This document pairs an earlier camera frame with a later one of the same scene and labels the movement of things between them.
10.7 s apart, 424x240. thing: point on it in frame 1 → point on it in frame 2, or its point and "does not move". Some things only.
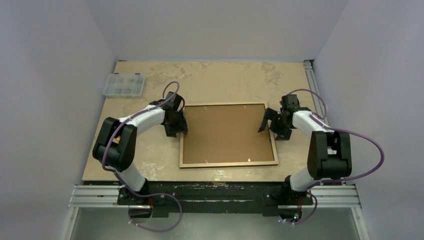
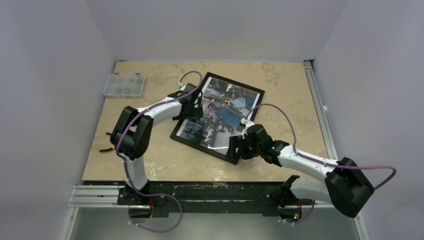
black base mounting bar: x=157 y=199 does not move
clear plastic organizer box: x=124 y=85 does not move
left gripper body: x=177 y=125 → x=194 y=113
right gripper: x=276 y=120 → x=241 y=148
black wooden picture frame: x=213 y=164 → x=227 y=105
